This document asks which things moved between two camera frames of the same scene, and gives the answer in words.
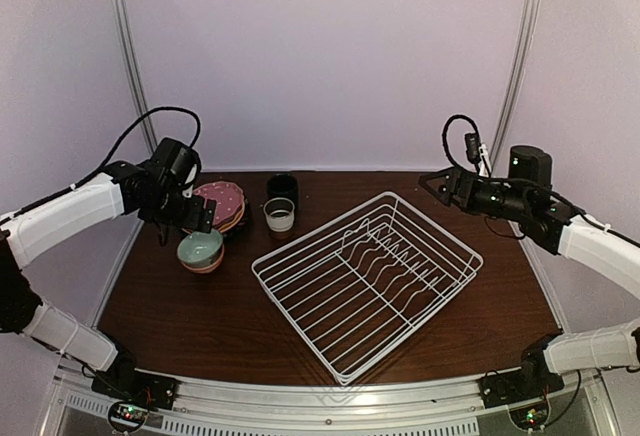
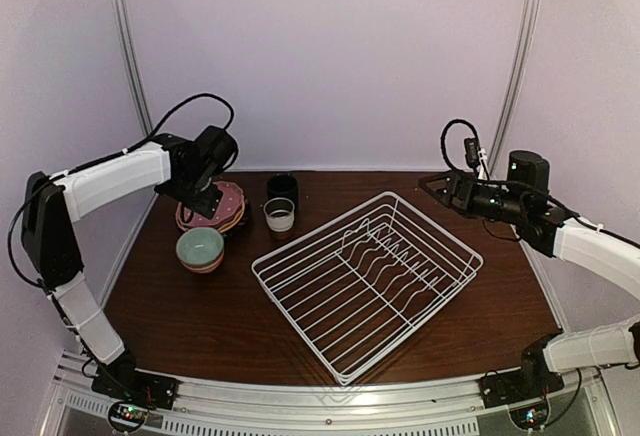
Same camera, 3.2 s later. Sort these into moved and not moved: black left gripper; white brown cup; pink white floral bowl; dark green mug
Moved: black left gripper
Not moved: pink white floral bowl; dark green mug; white brown cup
